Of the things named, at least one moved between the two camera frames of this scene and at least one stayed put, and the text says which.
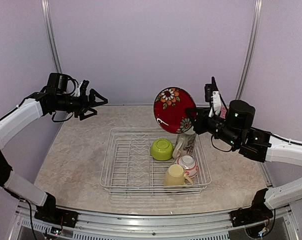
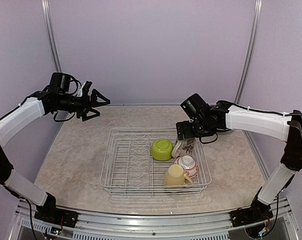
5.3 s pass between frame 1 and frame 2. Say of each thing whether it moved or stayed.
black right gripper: moved
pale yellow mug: stayed
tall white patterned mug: stayed
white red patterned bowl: stayed
